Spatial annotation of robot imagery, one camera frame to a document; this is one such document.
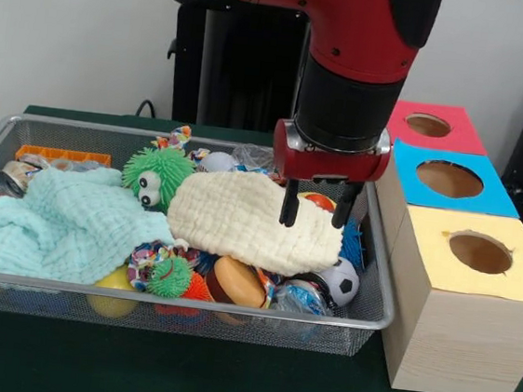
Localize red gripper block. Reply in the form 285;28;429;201
263;116;395;237

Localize cream waffle cloth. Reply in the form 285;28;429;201
162;163;349;283

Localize crushed clear plastic bottle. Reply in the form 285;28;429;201
272;277;338;318

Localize shallow metal mesh bin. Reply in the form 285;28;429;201
0;111;412;362

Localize wooden box with three holes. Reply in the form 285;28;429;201
353;98;523;392

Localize blue spiky ball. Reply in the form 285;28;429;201
338;216;372;269

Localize black white soccer ball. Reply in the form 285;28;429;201
315;253;364;309

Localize white baseball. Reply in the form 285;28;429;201
196;149;239;178

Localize large green spiky eyed toy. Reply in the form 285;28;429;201
118;142;201;218

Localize small green spiky toy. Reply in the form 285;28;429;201
144;252;195;300

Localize dark green tablecloth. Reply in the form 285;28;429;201
0;101;523;392

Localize mint green waffle cloth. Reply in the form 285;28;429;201
0;156;185;294

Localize orange plastic block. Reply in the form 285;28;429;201
14;143;113;172

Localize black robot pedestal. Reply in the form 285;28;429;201
150;0;334;141

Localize black cable behind table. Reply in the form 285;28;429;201
134;97;160;120

